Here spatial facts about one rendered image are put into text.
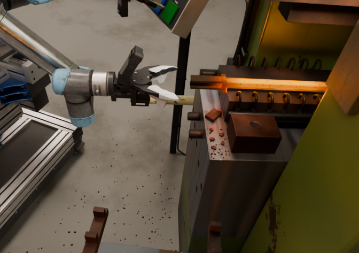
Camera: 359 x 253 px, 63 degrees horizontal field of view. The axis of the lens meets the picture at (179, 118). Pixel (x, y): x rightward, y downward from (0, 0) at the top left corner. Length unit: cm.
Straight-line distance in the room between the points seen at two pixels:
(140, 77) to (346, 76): 52
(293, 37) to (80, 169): 140
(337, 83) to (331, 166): 16
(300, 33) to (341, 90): 52
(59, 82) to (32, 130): 107
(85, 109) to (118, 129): 120
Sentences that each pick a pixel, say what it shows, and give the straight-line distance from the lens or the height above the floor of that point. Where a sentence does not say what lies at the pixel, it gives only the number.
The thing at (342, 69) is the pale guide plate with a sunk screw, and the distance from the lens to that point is 59.
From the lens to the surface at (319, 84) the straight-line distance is 97.
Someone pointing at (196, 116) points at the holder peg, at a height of 88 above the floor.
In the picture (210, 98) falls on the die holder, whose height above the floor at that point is 92.
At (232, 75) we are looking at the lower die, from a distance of 93.
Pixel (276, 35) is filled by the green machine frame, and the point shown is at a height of 107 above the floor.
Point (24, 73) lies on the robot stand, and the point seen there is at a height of 73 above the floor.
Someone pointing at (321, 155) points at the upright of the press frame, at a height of 106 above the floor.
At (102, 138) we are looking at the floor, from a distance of 206.
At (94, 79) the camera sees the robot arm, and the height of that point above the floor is 101.
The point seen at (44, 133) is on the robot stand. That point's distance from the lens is 187.
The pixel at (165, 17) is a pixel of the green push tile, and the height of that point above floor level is 99.
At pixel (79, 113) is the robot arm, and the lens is 92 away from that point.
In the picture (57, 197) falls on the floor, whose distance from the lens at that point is 183.
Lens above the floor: 150
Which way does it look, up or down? 43 degrees down
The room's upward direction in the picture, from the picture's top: 6 degrees clockwise
